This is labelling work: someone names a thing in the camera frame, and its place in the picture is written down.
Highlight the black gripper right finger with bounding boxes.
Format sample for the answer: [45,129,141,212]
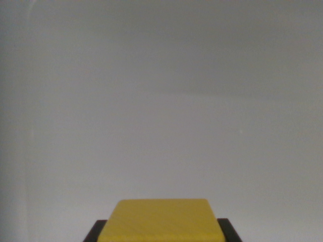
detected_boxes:
[217,218,243,242]

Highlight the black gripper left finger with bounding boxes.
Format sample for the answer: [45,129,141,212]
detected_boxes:
[83,219,109,242]

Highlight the yellow cube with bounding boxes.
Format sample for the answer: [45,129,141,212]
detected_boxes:
[97,199,226,242]

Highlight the white plastic tray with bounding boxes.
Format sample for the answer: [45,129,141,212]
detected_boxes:
[0,0,323,242]

